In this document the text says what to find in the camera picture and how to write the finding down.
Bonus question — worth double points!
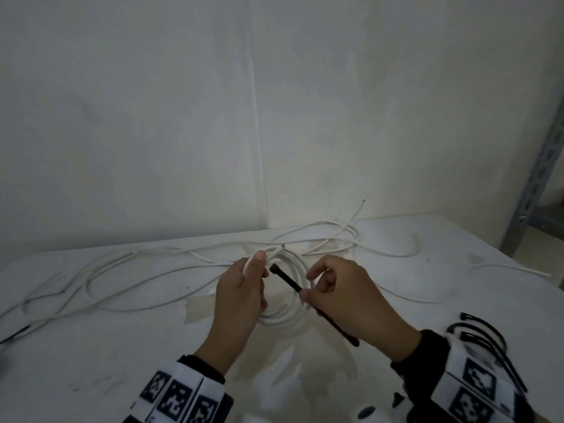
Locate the person's right hand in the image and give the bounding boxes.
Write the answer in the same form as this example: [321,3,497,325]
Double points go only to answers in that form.
[299,255,422,364]

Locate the person's left hand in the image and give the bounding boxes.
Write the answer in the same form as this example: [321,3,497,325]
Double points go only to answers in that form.
[213,250,270,348]

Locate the black plastic zip tie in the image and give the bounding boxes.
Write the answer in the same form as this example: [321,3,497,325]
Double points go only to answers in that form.
[269,263,361,347]
[0,324,32,345]

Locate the bunch of black zip ties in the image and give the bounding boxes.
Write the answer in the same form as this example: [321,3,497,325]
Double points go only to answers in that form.
[447,312,529,395]

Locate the person's left forearm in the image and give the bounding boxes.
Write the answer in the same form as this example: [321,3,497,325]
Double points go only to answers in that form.
[193,330,254,375]

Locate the black right wristband white markers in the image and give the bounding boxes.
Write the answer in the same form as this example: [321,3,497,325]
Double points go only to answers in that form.
[391,329,536,423]

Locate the black wristband white markers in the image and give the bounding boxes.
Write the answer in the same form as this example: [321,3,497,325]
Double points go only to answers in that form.
[391,329,536,423]
[123,354,234,423]

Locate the black left wristband white markers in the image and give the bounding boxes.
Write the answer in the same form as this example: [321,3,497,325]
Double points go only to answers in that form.
[123,354,234,423]

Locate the grey metal shelf rack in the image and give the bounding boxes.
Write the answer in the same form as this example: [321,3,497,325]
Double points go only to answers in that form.
[500,83,564,291]

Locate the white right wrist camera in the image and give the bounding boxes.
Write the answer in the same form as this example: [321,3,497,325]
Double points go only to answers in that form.
[354,391,411,423]

